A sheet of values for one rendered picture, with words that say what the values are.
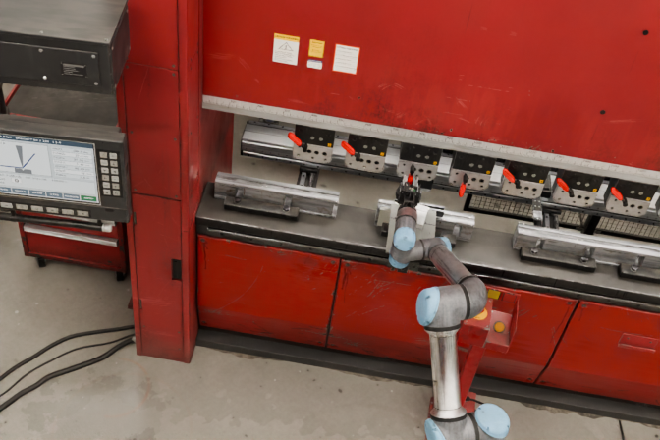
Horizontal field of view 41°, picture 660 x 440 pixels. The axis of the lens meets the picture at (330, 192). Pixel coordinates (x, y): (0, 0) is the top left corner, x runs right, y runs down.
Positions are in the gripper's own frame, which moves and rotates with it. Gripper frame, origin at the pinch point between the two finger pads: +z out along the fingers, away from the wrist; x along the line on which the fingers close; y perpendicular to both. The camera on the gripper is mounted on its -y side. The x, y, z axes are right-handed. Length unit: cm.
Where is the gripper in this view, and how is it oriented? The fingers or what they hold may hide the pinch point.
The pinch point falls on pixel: (410, 180)
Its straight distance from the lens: 330.6
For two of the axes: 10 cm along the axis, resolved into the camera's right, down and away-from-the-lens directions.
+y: 1.1, -7.2, -6.9
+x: -9.9, -1.7, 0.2
